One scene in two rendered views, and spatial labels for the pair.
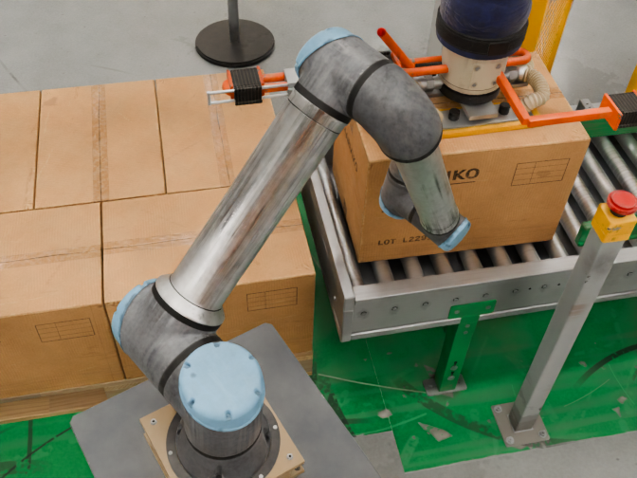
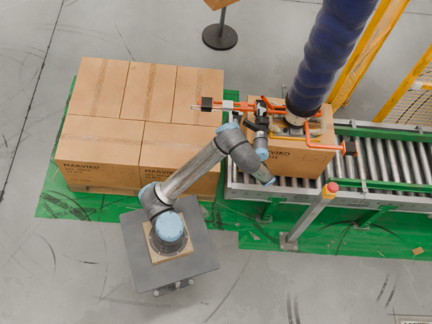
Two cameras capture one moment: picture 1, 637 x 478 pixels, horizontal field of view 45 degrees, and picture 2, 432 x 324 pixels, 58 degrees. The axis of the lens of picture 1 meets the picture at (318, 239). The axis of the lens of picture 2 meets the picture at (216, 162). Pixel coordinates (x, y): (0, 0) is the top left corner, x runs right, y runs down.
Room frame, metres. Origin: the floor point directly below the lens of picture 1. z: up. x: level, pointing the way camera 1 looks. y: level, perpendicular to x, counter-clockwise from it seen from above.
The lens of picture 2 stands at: (0.02, -0.08, 3.07)
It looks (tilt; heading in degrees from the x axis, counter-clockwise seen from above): 60 degrees down; 6
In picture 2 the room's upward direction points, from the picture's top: 12 degrees clockwise
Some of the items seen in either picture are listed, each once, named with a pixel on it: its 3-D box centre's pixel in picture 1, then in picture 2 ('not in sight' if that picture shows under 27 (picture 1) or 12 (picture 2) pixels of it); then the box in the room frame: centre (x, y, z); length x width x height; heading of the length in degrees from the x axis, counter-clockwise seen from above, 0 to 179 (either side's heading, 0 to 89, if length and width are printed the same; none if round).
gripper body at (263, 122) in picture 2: not in sight; (261, 126); (1.50, -0.18, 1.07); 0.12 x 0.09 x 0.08; 13
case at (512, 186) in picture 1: (447, 156); (283, 138); (1.69, -0.37, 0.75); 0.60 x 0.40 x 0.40; 102
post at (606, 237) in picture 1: (560, 335); (306, 218); (1.24, -0.69, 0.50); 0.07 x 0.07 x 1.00; 14
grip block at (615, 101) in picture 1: (624, 110); (348, 148); (1.52, -0.74, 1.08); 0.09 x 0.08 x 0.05; 14
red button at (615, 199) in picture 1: (621, 205); (332, 188); (1.24, -0.69, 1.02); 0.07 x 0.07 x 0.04
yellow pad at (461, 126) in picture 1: (478, 115); (295, 132); (1.60, -0.41, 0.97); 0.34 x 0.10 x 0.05; 104
